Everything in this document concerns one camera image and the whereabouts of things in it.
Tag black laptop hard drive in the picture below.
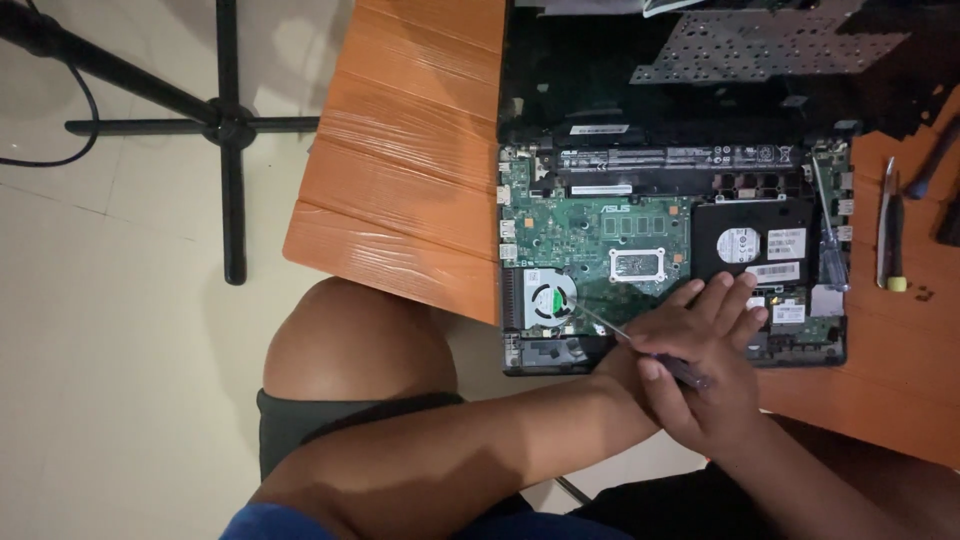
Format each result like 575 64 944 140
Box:
689 198 820 292

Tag grey keyboard backing plate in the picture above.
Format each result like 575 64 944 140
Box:
628 9 913 86

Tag blue-handled tool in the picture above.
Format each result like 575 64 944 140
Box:
903 112 960 201

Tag clear-handled screwdriver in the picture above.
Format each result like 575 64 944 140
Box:
811 156 853 294

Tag dark-handled screwdriver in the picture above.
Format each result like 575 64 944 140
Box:
562 294 715 393

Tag black flat part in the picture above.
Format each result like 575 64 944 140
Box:
934 187 960 249

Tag person's left hand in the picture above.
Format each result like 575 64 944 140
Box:
611 271 771 395

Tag green laptop motherboard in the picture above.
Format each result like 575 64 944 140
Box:
498 142 855 354

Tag black tripod stand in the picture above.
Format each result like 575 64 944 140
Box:
0 0 324 287

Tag black cable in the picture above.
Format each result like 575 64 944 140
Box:
0 0 102 168

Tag black laptop battery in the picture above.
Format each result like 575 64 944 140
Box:
553 143 817 199

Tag silver laptop cooling fan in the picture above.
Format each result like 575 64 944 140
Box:
520 267 580 332

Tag person's right hand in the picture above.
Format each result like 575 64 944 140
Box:
639 341 764 461

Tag person's dark shorts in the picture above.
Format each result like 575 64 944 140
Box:
255 387 960 540

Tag black tool with yellow end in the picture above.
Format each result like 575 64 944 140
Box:
887 171 909 294

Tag person's left leg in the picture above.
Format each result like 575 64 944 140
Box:
261 276 460 403

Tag silver metal tweezers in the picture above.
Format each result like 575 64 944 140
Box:
876 156 898 291

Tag person's blue shirt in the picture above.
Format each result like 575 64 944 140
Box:
219 501 635 540

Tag black keyboard film sheet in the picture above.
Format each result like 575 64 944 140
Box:
828 0 960 145

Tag opened black laptop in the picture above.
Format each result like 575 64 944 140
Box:
496 0 864 378

